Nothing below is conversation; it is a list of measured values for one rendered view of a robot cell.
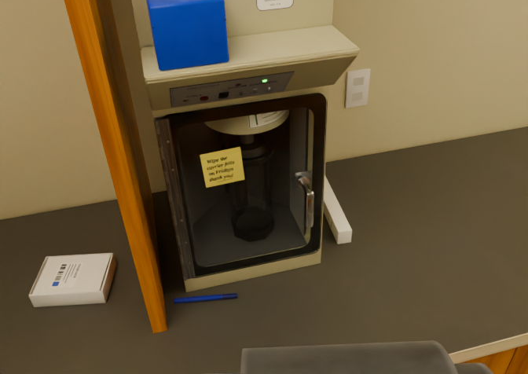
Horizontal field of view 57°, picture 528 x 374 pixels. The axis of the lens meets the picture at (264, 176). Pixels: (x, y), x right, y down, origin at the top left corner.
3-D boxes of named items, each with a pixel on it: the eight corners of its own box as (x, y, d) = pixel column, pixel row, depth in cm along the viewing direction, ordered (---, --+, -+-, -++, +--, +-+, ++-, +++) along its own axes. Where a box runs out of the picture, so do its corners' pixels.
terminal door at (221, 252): (186, 277, 106) (157, 115, 82) (319, 250, 111) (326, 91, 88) (187, 280, 105) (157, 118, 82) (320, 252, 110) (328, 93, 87)
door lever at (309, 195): (308, 211, 102) (296, 214, 102) (309, 175, 97) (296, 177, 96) (316, 228, 98) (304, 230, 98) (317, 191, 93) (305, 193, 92)
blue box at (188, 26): (154, 47, 75) (144, -13, 70) (217, 39, 77) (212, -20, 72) (159, 71, 67) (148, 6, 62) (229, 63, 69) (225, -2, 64)
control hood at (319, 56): (149, 104, 81) (138, 47, 75) (331, 78, 87) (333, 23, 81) (154, 139, 72) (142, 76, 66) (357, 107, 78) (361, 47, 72)
